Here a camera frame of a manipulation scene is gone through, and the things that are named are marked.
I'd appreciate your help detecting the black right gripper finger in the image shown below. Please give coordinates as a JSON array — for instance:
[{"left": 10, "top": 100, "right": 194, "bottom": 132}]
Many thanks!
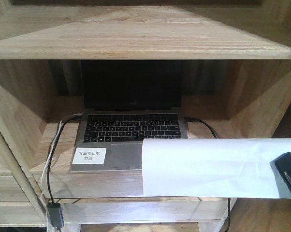
[{"left": 270, "top": 152, "right": 291, "bottom": 199}]

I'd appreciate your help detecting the white paper sheet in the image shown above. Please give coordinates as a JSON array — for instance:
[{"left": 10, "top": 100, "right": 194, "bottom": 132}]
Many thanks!
[{"left": 142, "top": 138, "right": 291, "bottom": 199}]

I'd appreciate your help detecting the wooden shelf unit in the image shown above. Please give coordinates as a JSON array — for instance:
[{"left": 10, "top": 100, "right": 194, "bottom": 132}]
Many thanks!
[{"left": 0, "top": 0, "right": 291, "bottom": 227}]

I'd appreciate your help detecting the grey open laptop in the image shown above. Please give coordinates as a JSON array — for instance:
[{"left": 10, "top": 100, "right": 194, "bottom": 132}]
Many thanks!
[{"left": 71, "top": 60, "right": 187, "bottom": 172}]

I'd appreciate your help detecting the white label left palmrest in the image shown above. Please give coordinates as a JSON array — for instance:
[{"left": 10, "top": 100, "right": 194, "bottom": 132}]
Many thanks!
[{"left": 72, "top": 147, "right": 106, "bottom": 165}]

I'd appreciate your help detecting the grey adapter dongle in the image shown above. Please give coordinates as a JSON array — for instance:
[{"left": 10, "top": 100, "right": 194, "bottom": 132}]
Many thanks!
[{"left": 47, "top": 202, "right": 64, "bottom": 229}]

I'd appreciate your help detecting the black cable right of laptop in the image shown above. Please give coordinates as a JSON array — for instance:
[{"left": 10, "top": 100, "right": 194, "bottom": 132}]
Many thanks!
[{"left": 184, "top": 116, "right": 232, "bottom": 232}]

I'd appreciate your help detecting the black cable of laptop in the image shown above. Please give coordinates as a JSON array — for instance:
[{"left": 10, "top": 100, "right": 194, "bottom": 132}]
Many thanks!
[
  {"left": 46, "top": 115, "right": 83, "bottom": 203},
  {"left": 184, "top": 116, "right": 232, "bottom": 232}
]

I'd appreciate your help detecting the white cable left of laptop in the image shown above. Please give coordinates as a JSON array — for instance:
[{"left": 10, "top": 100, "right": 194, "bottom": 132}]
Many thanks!
[{"left": 40, "top": 112, "right": 83, "bottom": 232}]

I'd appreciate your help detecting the black cable left of laptop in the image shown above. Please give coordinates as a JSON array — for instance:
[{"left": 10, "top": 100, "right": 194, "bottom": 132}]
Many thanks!
[{"left": 46, "top": 115, "right": 83, "bottom": 203}]

